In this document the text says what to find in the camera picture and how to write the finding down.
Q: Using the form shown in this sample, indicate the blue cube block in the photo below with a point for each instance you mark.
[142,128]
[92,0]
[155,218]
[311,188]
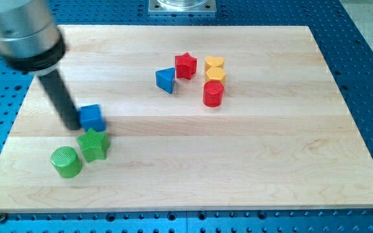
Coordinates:
[91,118]

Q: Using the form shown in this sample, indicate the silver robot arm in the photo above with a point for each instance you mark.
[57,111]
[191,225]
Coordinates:
[30,39]

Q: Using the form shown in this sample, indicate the blue triangle block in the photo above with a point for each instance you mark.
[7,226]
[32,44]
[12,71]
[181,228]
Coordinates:
[165,79]

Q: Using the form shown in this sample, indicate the wooden board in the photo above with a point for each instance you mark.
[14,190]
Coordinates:
[282,138]

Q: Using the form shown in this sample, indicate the red cylinder block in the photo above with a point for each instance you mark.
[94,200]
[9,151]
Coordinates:
[213,93]

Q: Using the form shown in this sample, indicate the yellow hexagon block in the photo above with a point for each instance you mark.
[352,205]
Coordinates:
[216,74]

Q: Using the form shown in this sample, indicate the red star block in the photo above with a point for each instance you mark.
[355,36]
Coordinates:
[185,66]

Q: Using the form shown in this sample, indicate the yellow heart block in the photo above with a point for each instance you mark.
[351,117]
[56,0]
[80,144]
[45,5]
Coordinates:
[211,61]

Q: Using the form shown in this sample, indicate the green star block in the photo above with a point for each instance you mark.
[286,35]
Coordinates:
[94,145]

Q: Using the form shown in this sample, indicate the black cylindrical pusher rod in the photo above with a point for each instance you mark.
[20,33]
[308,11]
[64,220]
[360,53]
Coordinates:
[58,94]

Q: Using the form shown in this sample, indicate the green cylinder block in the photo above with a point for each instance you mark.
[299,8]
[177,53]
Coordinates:
[66,162]

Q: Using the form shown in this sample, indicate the left board clamp screw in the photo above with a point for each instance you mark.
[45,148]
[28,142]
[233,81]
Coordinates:
[3,217]

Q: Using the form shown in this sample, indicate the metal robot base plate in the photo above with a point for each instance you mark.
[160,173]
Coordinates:
[181,6]

